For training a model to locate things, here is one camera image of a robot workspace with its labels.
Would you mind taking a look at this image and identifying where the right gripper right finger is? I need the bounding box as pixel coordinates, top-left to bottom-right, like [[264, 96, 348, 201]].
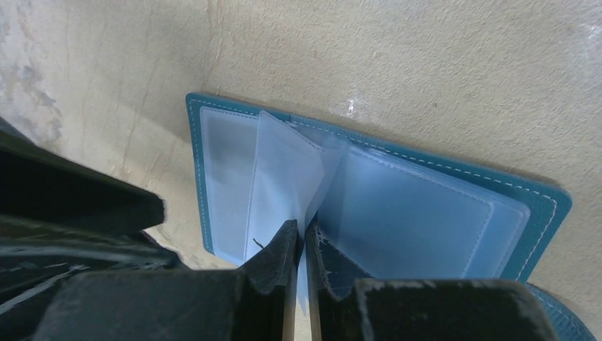
[[305, 224, 558, 340]]

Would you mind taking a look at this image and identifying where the blue card holder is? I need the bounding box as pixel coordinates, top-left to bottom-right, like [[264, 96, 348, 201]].
[[185, 92, 598, 341]]

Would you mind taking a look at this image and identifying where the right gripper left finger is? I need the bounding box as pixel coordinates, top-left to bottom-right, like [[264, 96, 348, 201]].
[[33, 220, 298, 340]]

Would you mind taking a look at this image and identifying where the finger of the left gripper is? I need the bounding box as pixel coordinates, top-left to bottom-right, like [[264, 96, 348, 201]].
[[1, 215, 181, 340], [1, 120, 165, 236]]

